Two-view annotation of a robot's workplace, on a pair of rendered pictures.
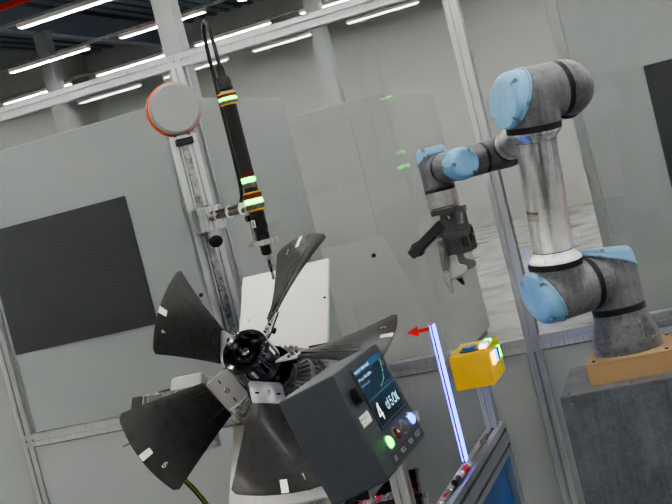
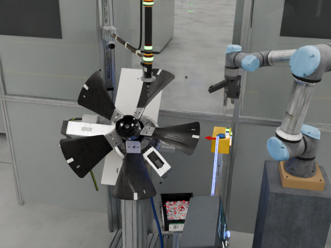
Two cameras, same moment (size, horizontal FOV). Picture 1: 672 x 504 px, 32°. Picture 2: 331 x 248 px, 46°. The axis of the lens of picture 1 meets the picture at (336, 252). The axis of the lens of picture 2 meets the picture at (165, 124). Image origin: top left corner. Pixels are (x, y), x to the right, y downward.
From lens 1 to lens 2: 1.17 m
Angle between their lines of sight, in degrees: 23
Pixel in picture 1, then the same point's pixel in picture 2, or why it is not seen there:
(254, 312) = (125, 87)
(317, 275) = not seen: hidden behind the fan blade
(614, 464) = (281, 221)
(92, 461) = (31, 112)
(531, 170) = (299, 97)
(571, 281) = (295, 148)
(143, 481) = (53, 126)
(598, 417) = (283, 202)
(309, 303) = not seen: hidden behind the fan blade
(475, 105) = (247, 13)
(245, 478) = (118, 190)
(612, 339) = (298, 169)
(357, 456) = not seen: outside the picture
